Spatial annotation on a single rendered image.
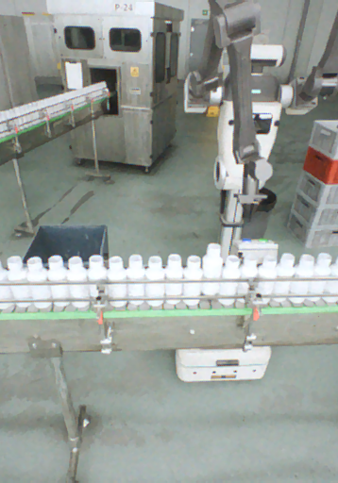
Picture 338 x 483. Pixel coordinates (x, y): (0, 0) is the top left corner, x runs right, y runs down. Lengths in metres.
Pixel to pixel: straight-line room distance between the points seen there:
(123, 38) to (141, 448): 4.05
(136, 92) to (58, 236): 3.11
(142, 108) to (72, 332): 3.70
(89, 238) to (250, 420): 1.29
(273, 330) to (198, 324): 0.26
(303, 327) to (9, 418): 1.56
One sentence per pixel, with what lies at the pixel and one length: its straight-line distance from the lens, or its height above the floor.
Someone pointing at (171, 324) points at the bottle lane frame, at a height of 0.95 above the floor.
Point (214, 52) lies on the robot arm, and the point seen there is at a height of 1.68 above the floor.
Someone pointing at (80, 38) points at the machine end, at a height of 1.63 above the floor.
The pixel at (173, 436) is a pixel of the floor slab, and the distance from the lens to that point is 1.93.
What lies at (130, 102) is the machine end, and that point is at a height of 0.95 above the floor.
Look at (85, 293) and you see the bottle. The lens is 1.03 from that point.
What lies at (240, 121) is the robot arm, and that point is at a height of 1.51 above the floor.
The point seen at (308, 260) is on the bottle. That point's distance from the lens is 1.10.
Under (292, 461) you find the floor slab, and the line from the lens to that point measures 1.99.
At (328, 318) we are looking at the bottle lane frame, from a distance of 1.22.
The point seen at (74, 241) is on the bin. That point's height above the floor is 0.85.
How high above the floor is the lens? 1.73
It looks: 33 degrees down
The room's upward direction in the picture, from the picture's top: 2 degrees clockwise
